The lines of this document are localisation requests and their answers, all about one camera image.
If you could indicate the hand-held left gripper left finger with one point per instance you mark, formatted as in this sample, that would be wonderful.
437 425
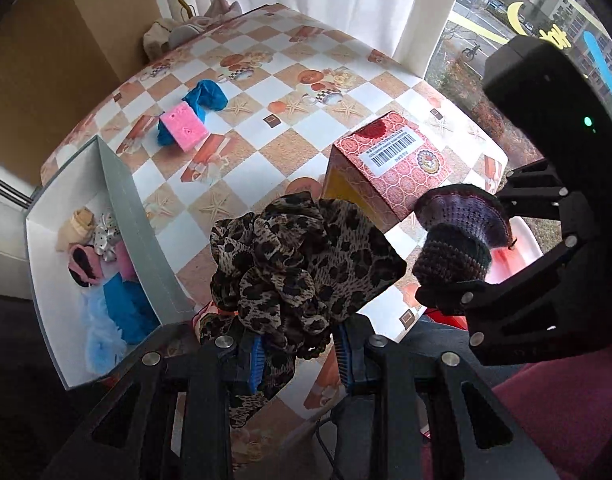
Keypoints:
256 360

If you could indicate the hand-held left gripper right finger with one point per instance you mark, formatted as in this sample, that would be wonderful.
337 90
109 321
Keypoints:
343 360

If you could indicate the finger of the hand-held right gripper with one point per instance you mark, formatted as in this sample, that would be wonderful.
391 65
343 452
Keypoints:
536 305
571 210

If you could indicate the leopard print scrunchie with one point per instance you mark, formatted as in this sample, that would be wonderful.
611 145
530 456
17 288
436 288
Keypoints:
296 270

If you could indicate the purple crochet cuff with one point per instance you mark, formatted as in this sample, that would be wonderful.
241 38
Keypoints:
461 240

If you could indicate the light blue fluffy cloth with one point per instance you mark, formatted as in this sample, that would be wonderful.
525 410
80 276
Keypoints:
101 340

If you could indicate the grey cardboard box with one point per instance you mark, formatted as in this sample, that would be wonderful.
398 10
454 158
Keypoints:
130 220

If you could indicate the pink striped knit sock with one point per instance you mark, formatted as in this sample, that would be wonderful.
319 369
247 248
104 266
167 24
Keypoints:
84 265

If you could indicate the beige knit sock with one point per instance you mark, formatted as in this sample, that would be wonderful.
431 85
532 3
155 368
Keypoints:
78 227

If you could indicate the red plastic stool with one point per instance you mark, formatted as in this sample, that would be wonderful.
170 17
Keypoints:
511 260

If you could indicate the window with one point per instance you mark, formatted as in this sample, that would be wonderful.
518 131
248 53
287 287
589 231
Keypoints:
486 20

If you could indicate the dark red garment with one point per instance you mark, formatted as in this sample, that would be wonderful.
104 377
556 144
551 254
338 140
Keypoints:
561 410

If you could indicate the crumpled blue cloth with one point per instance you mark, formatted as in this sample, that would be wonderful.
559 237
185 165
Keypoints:
205 97
128 305
163 137

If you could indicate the red patterned carton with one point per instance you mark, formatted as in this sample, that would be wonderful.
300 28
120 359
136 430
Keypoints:
386 170

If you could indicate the white polka dot scrunchie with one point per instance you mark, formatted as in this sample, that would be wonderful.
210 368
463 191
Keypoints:
104 237

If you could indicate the checkered tablecloth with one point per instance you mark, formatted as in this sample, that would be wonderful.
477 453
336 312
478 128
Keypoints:
286 135

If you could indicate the pink sponge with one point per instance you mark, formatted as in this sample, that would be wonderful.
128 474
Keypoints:
183 127

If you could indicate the white curtain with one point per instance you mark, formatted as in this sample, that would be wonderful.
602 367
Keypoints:
311 0

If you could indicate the red and black poles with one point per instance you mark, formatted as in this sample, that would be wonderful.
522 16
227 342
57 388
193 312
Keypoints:
3 185

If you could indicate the pile of beige clothes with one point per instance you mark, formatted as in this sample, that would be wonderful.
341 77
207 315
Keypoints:
185 30

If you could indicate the brown cardboard sheet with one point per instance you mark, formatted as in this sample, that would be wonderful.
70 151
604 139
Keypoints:
85 20

